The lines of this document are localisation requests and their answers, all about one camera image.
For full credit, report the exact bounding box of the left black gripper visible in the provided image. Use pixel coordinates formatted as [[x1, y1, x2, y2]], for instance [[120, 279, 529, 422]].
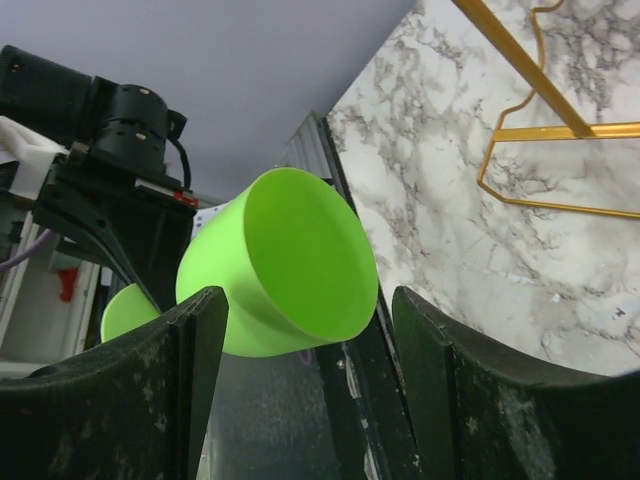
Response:
[[33, 151, 198, 312]]

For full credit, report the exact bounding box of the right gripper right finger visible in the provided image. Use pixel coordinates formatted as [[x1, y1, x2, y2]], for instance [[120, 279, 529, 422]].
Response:
[[392, 287, 639, 479]]

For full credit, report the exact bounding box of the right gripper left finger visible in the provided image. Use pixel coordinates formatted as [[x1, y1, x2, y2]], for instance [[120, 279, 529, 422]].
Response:
[[1, 287, 229, 479]]

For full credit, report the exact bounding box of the green wine glass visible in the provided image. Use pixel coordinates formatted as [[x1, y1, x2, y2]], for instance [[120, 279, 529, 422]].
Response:
[[99, 167, 379, 359]]

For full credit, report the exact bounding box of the gold wire glass rack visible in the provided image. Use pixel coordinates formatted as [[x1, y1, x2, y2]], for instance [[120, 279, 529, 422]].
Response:
[[452, 0, 640, 221]]

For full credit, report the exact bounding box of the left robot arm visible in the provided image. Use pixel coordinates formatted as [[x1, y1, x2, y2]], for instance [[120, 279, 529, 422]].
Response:
[[1, 45, 197, 312]]

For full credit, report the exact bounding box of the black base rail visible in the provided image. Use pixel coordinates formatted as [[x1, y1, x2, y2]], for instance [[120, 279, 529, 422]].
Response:
[[319, 112, 426, 480]]

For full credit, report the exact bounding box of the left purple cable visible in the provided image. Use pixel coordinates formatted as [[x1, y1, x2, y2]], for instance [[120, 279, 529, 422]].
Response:
[[0, 227, 54, 271]]

